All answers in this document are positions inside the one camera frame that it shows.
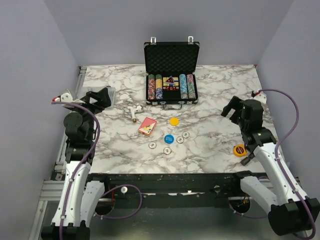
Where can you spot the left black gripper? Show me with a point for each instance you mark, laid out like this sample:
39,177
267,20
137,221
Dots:
102,97

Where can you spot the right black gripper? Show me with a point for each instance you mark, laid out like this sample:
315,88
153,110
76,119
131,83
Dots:
235,103

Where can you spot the red playing card box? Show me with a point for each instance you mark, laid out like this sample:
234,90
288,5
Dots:
147,126

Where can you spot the white red chip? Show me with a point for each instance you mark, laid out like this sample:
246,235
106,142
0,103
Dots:
167,150
179,139
152,145
185,135

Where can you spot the yellow dealer button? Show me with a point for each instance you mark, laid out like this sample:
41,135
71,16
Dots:
174,121

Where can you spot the blue round button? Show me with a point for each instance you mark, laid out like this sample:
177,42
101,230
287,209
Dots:
169,139

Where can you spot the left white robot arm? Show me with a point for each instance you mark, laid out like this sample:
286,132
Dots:
80,194

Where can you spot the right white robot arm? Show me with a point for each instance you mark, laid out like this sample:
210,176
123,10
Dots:
288,207

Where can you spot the clear plastic organizer box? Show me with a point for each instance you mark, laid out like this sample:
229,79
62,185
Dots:
111,92

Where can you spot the white plastic faucet part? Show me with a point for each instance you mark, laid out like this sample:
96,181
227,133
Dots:
134,111

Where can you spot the yellow black tape measure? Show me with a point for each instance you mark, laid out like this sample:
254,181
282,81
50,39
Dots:
239,150

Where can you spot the small black cylinder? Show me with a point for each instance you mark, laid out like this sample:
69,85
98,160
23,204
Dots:
247,159

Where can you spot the black poker chip case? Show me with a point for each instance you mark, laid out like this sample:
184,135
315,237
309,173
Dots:
176,59

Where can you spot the white red chip bottom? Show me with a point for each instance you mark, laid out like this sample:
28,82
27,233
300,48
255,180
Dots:
167,150

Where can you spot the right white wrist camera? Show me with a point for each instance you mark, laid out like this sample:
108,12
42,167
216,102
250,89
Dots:
259,96

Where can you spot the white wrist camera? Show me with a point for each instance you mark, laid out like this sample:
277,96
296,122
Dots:
68,96
259,96

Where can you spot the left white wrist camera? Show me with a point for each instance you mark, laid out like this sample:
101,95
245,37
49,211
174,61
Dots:
68,96

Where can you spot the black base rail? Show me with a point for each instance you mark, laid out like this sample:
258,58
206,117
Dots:
168,190

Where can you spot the aluminium extrusion frame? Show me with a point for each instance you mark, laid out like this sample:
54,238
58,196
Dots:
50,192

